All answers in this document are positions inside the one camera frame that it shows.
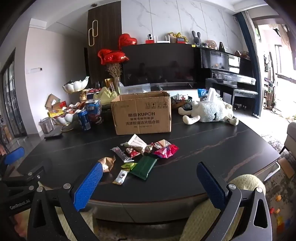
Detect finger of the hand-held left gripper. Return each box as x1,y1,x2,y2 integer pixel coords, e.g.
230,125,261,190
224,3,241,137
0,147,25,176
3,165,47,186

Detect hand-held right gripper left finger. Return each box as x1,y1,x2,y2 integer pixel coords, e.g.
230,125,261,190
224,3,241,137
28,162,104,241

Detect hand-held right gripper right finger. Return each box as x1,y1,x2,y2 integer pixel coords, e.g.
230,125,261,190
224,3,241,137
196,162,273,241

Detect brown snack wrapper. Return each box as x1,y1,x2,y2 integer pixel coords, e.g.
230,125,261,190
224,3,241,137
97,156,116,173

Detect small silver snack packet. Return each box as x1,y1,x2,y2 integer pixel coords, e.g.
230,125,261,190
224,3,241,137
112,170,130,185

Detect yellow-green snack packet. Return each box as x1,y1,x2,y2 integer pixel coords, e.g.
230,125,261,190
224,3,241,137
121,162,137,171

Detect grey strip snack packet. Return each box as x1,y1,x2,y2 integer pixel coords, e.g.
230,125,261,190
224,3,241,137
111,146,134,163

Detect dark green snack packet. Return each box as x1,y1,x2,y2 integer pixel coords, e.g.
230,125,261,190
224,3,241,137
129,155,159,181

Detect magenta snack packet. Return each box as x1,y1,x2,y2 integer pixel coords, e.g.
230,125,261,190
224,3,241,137
153,144,179,159

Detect white snack packet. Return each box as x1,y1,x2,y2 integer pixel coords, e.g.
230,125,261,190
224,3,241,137
125,134,147,152

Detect brown cardboard box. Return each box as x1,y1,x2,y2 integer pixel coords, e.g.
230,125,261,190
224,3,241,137
110,91,172,135

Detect person's left hand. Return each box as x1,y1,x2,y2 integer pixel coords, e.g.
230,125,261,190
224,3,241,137
10,209,32,235

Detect cream fuzzy chair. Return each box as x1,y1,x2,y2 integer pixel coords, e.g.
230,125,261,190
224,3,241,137
183,174,266,241

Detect clear plastic container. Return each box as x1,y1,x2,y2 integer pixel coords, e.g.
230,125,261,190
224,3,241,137
39,117,55,134

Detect flat black tray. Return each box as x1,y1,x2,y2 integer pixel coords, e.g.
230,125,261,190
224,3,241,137
44,132,63,140

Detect black-framed glass door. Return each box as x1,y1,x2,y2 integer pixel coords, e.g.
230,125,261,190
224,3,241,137
0,48,27,140

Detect blue round cookie pack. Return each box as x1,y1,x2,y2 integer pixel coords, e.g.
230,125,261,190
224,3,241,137
77,109,91,131

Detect pile of cardboard boxes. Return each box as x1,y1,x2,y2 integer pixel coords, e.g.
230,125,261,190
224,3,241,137
45,94,68,111

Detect blue cookie box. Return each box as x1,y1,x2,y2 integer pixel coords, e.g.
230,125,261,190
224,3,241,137
85,100,103,125

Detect white plush sheep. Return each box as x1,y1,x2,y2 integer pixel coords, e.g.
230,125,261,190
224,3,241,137
178,98,239,126

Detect flat cardboard sheet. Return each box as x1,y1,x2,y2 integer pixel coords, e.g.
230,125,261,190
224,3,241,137
264,158,295,184

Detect colourful toy blocks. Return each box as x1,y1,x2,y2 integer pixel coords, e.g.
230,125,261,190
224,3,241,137
269,195,295,235

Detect pale yellow mountain-shaped tray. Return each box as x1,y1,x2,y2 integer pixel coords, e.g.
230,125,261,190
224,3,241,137
92,87,120,106

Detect white lotus tiered stand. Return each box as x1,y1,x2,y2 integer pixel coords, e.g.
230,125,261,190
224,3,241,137
50,79,91,132

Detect black round tray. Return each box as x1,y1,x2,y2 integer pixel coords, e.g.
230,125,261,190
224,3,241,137
171,95,194,110

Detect white tissue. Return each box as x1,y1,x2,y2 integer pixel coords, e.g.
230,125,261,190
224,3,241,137
205,88,222,101

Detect piano bench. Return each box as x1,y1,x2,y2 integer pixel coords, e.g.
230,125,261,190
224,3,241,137
232,89,259,110

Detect clear plastic bag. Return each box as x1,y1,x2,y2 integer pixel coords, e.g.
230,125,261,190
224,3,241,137
120,84,151,94

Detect dried flower bunch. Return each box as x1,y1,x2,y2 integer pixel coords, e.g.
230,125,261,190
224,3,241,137
106,63,122,94

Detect black upright piano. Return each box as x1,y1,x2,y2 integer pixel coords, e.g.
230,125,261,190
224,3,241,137
196,47,257,99

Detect red heart balloon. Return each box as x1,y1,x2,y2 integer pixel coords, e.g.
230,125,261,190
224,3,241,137
97,49,129,66
119,34,138,50

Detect black television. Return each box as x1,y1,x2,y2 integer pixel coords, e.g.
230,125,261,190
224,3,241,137
121,44,202,87

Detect blue curtain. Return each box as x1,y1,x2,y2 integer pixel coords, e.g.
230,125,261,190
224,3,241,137
232,11,263,117

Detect small plush toy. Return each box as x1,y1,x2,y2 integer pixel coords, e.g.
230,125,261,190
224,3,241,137
203,40,218,50

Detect grey rabbit figure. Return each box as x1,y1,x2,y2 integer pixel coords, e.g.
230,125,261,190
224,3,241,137
191,31,202,45

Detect white router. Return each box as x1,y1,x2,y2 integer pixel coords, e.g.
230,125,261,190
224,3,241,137
156,35,172,44

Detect yellow figurine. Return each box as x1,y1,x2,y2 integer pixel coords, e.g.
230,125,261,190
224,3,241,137
168,32,189,40

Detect gold loop wall decoration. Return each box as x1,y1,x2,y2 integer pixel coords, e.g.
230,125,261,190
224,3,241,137
88,20,99,47

